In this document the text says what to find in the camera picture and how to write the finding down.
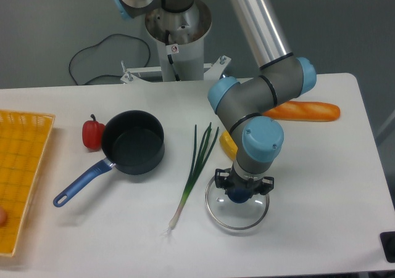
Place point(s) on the yellow woven basket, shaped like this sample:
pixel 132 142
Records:
pixel 24 136

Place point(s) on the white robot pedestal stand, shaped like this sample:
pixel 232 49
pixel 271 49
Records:
pixel 179 38

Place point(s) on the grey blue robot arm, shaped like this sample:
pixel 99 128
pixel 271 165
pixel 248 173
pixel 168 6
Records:
pixel 240 106

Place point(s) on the dark saucepan blue handle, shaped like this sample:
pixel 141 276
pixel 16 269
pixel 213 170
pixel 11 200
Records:
pixel 133 143

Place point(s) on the glass lid blue knob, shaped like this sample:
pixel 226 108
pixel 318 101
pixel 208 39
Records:
pixel 235 216

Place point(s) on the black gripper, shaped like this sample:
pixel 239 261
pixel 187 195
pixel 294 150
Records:
pixel 238 187

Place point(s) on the black object at table corner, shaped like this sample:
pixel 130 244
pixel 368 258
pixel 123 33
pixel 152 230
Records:
pixel 388 244

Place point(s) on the red bell pepper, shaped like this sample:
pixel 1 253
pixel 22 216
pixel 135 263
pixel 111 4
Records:
pixel 92 131

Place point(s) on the yellow bell pepper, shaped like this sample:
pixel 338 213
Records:
pixel 228 145

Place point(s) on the orange baguette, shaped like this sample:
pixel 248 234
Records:
pixel 304 111

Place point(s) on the green onion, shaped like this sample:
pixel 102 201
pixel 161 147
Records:
pixel 201 152

